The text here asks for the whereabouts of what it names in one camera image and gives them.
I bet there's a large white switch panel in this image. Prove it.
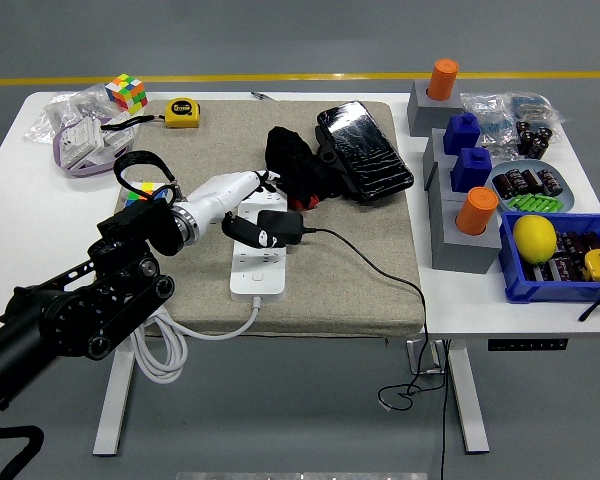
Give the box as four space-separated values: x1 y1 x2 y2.
58 117 106 169

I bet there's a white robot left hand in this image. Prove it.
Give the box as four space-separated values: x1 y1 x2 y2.
177 168 284 250

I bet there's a grey-brown fabric mat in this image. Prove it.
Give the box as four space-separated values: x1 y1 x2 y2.
114 99 427 341

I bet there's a black table control panel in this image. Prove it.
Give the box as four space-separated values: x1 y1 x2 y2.
487 338 570 353

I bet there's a metal bracket under table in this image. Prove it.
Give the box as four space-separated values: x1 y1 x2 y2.
406 339 444 375

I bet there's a black clamp holder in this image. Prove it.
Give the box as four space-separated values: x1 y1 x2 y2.
313 124 342 166

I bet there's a black shiny wrapped box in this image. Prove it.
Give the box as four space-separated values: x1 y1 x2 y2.
315 100 415 204

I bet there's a white table leg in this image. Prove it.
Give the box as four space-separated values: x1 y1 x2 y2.
447 344 491 456
92 344 136 457

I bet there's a yellow tape measure black strap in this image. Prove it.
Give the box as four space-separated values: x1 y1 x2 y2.
99 97 202 132

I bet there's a blue block with knob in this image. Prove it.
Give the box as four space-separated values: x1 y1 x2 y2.
442 112 482 156
449 147 494 195

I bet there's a small white switch panel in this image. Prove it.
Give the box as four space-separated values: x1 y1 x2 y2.
99 127 136 151

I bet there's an orange cylinder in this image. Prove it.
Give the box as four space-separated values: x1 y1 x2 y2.
426 58 460 101
454 186 500 236

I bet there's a clear bag of white parts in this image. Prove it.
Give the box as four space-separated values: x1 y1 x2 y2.
23 83 131 146

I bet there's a yellow lemon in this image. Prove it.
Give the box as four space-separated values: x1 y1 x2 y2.
512 214 559 265

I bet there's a black plug adapter with cord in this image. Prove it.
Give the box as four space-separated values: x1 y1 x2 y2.
257 209 454 480

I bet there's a black crumpled cloth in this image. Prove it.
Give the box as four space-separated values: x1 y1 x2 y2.
264 125 346 211

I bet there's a blue plastic bin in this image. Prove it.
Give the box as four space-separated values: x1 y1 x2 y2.
497 210 600 305

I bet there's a red object under cloth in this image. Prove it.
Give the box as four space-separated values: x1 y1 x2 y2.
287 193 326 211

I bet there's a small colourful puzzle cube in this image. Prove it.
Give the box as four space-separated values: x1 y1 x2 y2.
122 180 174 207

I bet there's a large colourful puzzle cube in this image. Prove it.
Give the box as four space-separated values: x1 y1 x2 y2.
103 73 149 114

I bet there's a large grey block with socket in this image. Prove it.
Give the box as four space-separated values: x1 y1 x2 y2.
428 197 502 275

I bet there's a grey-blue oval plate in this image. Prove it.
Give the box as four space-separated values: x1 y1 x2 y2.
484 159 577 214

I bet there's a clear bag of small parts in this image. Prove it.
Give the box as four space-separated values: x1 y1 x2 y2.
459 91 519 149

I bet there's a white power strip with cable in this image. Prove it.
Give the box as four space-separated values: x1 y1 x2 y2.
129 192 290 386

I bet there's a clear bag of blue parts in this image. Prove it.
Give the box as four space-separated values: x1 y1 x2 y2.
509 91 566 126

